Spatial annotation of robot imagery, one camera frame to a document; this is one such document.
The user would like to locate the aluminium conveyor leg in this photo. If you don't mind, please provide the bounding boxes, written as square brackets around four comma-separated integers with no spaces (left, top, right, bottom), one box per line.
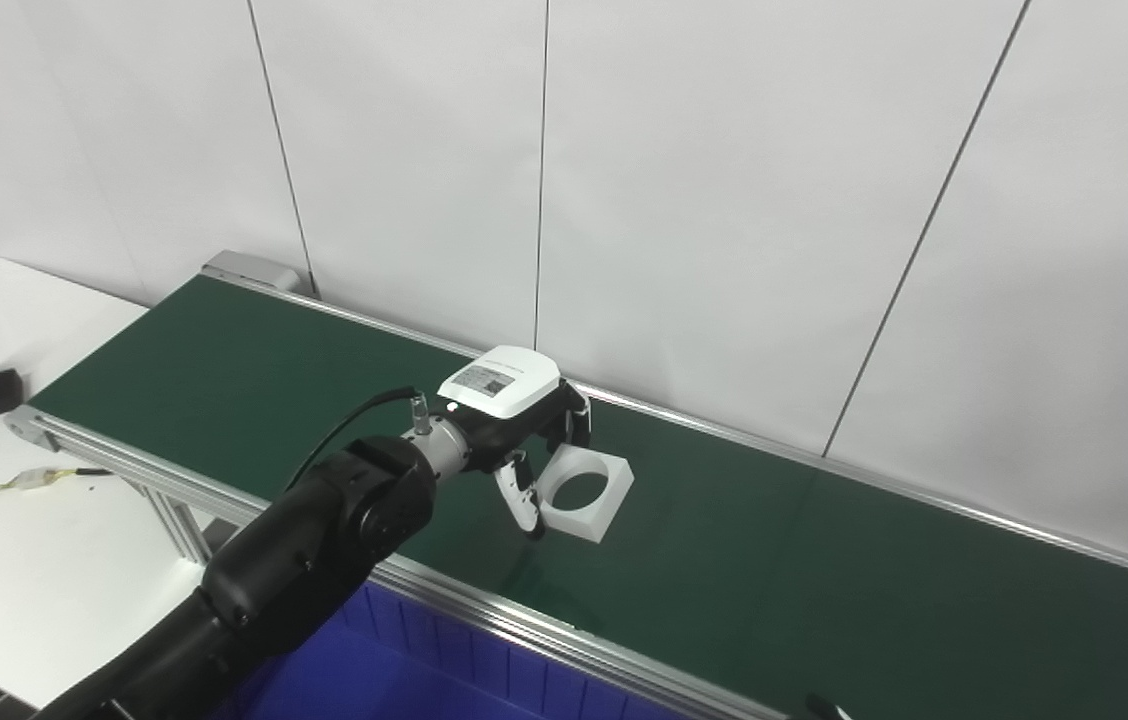
[129,480,225,567]

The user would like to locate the grey conveyor end cover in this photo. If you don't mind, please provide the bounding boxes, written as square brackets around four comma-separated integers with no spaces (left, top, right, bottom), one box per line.
[202,250,301,294]

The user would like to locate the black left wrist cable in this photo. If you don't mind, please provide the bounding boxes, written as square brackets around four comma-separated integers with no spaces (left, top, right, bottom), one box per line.
[282,387,425,493]

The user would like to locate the green conveyor belt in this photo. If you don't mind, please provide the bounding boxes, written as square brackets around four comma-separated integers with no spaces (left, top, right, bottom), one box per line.
[4,275,1128,720]

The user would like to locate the blue plastic bin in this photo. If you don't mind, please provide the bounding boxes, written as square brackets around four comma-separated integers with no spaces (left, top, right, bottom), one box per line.
[214,580,695,720]

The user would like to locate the white square part round hole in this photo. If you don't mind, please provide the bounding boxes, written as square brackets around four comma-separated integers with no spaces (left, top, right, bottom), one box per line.
[536,445,635,544]

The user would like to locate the black cable with taped connector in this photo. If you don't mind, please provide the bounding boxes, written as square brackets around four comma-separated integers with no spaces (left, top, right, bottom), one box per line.
[0,465,113,533]

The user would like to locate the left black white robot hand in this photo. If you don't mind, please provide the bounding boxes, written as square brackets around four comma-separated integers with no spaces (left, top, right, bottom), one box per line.
[437,346,593,541]

